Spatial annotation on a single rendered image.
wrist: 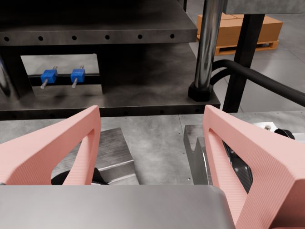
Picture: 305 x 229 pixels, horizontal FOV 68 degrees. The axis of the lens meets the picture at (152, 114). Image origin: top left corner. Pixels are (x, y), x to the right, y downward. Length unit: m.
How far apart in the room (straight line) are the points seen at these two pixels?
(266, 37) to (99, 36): 3.23
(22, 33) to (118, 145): 0.57
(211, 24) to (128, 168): 0.53
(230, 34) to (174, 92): 2.60
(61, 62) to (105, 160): 0.51
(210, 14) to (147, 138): 0.43
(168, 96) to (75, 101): 0.37
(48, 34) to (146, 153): 0.53
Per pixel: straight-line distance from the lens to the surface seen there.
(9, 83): 1.00
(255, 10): 0.98
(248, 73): 0.84
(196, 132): 0.64
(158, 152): 0.65
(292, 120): 0.90
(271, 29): 3.86
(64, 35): 0.88
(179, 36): 0.86
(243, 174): 0.49
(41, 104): 0.97
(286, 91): 0.84
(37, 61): 0.94
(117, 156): 0.50
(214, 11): 0.79
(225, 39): 3.47
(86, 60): 0.89
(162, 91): 0.95
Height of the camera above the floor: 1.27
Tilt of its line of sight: 37 degrees down
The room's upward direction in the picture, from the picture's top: straight up
